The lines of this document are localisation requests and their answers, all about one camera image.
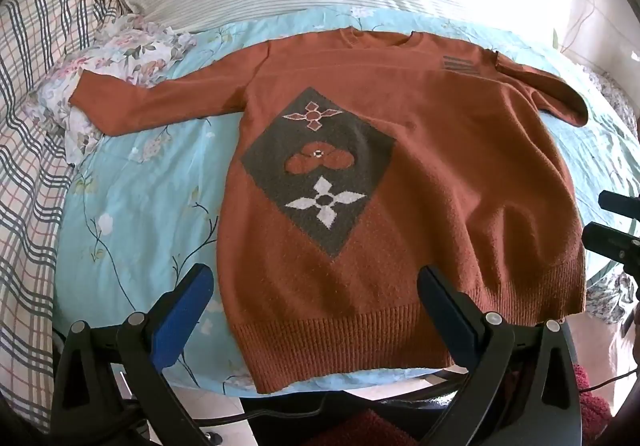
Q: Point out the white floral bed sheet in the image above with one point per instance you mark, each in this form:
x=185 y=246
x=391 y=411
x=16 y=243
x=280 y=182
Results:
x=607 y=296

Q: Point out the light blue floral bed sheet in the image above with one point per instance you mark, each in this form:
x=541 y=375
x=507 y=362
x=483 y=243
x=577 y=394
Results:
x=150 y=206

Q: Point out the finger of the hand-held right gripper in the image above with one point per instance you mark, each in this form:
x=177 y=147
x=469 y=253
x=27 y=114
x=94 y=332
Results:
x=610 y=242
x=620 y=206

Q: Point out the orange knit sweater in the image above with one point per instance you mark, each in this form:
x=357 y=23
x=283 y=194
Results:
x=430 y=186

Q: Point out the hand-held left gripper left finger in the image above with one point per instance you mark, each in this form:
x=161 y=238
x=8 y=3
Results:
x=182 y=311

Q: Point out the pink floral crumpled cloth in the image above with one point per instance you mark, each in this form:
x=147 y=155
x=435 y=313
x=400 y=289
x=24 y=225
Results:
x=135 y=50

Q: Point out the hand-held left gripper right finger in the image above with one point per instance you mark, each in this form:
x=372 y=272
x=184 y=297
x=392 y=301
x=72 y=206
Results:
x=450 y=321

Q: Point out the plaid blanket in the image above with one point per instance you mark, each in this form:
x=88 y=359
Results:
x=35 y=135

